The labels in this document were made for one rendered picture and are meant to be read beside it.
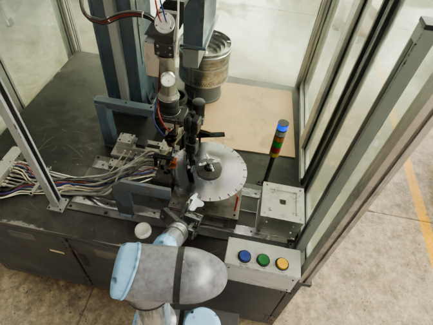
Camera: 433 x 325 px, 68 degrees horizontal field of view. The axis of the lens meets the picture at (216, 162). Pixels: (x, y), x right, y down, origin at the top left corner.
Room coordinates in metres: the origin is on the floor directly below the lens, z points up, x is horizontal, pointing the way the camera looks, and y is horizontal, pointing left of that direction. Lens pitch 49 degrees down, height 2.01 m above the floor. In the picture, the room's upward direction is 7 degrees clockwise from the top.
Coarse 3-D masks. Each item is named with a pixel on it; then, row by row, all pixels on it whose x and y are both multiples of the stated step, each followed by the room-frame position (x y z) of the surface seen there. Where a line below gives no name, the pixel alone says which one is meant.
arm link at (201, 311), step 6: (180, 312) 0.30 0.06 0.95; (186, 312) 0.30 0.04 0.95; (192, 312) 0.30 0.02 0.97; (198, 312) 0.30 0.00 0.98; (204, 312) 0.30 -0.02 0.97; (210, 312) 0.30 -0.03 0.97; (180, 318) 0.28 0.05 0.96; (186, 318) 0.27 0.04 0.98; (192, 318) 0.28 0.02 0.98; (198, 318) 0.28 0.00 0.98; (204, 318) 0.28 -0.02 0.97; (210, 318) 0.28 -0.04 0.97; (216, 318) 0.29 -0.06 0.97; (180, 324) 0.26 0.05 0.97; (186, 324) 0.26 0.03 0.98; (192, 324) 0.26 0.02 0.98; (198, 324) 0.26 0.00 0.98; (204, 324) 0.26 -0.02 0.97; (210, 324) 0.27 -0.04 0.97; (216, 324) 0.27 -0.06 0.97
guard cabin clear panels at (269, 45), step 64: (0, 0) 1.56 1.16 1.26; (256, 0) 1.94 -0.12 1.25; (320, 0) 1.91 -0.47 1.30; (256, 64) 1.94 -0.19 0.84; (320, 64) 1.58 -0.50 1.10; (384, 64) 0.82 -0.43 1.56; (0, 128) 1.19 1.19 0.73; (320, 128) 1.12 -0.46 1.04; (384, 128) 0.64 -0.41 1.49; (320, 192) 0.79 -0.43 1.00
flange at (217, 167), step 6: (198, 162) 0.91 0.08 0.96; (216, 162) 0.92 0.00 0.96; (198, 168) 0.87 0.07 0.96; (204, 168) 0.87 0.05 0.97; (210, 168) 0.87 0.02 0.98; (216, 168) 0.89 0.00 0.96; (198, 174) 0.85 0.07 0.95; (204, 174) 0.85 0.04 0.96; (210, 174) 0.85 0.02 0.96; (216, 174) 0.85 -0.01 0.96
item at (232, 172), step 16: (208, 144) 1.03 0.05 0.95; (224, 160) 0.95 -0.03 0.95; (240, 160) 0.96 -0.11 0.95; (176, 176) 0.83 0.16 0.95; (192, 176) 0.84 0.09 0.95; (224, 176) 0.86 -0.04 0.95; (240, 176) 0.87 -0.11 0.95; (192, 192) 0.75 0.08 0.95; (208, 192) 0.76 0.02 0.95; (224, 192) 0.77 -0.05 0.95
